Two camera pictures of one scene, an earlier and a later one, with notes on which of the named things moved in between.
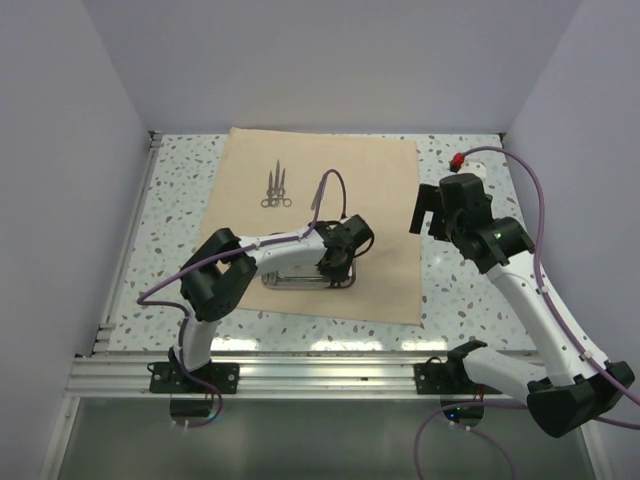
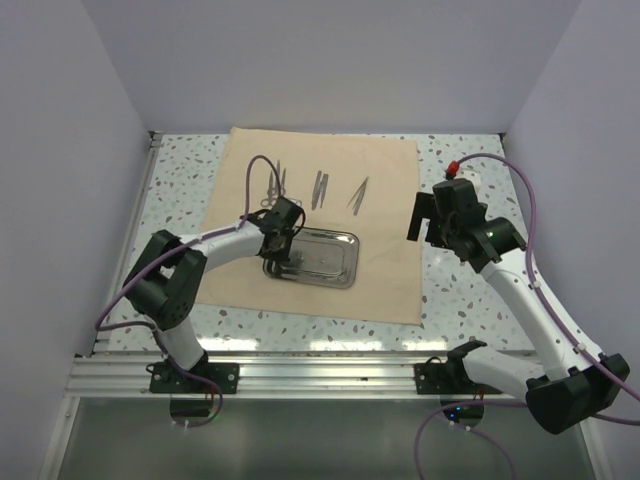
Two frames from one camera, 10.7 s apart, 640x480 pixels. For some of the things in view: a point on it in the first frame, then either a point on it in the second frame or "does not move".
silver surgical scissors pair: x=276 y=193 does not move
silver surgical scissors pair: x=269 y=201 does not move
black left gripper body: x=341 y=270 to x=282 y=253
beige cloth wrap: x=274 y=183 does not move
